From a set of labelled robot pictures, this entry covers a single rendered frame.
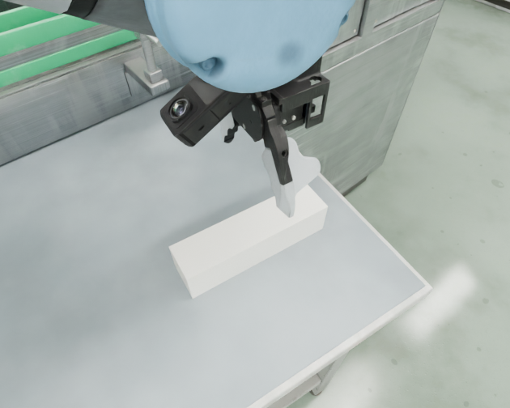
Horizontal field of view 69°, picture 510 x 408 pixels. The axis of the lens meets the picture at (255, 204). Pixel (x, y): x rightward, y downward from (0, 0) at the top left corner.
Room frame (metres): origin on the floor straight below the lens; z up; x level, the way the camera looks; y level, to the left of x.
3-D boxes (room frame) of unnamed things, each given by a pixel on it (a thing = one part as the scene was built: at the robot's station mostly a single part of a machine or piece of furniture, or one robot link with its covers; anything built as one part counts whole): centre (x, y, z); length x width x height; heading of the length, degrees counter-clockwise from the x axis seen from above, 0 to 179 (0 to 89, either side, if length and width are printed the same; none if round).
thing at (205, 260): (0.32, 0.00, 0.78); 0.24 x 0.06 x 0.06; 121
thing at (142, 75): (0.64, 0.21, 0.90); 0.17 x 0.05 x 0.22; 39
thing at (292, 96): (0.33, -0.02, 1.05); 0.09 x 0.08 x 0.12; 121
